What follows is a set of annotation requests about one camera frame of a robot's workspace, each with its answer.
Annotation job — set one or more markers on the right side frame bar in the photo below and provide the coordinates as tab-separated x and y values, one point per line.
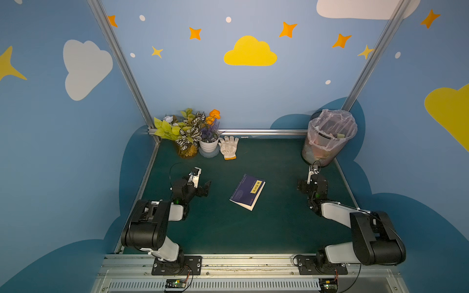
346	182

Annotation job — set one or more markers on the right aluminium frame post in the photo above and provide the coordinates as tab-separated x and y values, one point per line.
383	41

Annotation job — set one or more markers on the white work glove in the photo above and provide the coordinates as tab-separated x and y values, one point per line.
228	147

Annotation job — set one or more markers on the mesh trash bin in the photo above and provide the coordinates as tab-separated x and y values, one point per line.
313	154

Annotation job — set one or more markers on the left side frame bar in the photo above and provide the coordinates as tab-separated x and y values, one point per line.
119	247

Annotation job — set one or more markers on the artificial plant bouquet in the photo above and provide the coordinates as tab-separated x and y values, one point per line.
188	130

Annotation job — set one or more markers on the left aluminium frame post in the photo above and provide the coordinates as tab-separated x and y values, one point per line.
100	15

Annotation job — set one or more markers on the left circuit board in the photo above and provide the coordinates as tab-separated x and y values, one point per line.
175	285

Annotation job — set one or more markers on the aluminium frame post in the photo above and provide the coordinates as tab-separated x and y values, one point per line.
100	15
383	41

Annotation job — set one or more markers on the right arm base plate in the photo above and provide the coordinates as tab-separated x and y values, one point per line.
310	265

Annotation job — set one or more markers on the pink trash bag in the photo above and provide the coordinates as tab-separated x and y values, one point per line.
331	130

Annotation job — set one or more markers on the purple covered book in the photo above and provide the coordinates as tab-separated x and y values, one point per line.
247	192

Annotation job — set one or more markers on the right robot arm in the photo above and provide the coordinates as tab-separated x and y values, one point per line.
374	238

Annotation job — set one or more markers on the white flower pot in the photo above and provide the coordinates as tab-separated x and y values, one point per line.
209	149

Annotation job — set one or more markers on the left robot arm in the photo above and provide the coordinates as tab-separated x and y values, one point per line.
146	228

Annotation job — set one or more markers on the aluminium front rail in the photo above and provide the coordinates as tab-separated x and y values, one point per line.
238	273

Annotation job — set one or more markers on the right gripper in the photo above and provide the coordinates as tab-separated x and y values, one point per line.
306	185

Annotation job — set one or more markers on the circuit board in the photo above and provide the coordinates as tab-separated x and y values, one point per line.
328	285
175	285

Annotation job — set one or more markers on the back aluminium frame bar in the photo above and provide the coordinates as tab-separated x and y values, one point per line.
263	132

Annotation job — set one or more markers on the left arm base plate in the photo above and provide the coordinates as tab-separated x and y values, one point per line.
182	266

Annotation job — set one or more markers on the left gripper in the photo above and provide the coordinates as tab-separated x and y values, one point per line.
199	188

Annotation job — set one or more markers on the right circuit board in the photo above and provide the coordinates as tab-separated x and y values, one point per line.
328	285

